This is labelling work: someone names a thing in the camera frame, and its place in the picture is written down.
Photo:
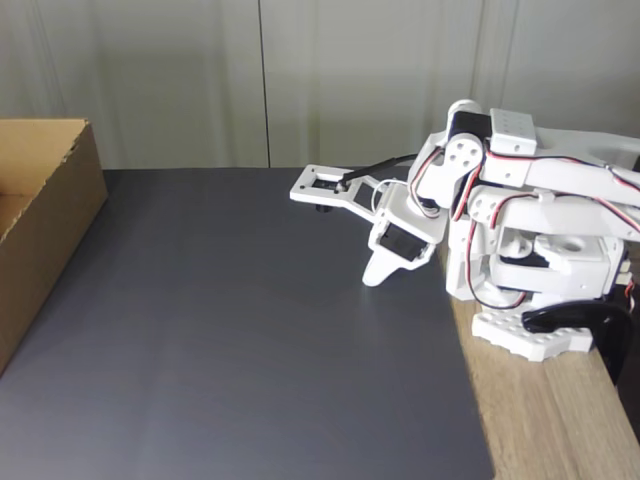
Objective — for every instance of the brown cardboard box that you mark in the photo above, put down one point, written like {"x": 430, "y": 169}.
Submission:
{"x": 45, "y": 240}

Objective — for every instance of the black table mat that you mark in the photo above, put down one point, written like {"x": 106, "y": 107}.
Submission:
{"x": 225, "y": 340}

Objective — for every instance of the black table clamp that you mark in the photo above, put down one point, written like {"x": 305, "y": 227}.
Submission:
{"x": 610, "y": 330}

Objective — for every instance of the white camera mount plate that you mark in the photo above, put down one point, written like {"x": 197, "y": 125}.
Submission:
{"x": 302, "y": 192}

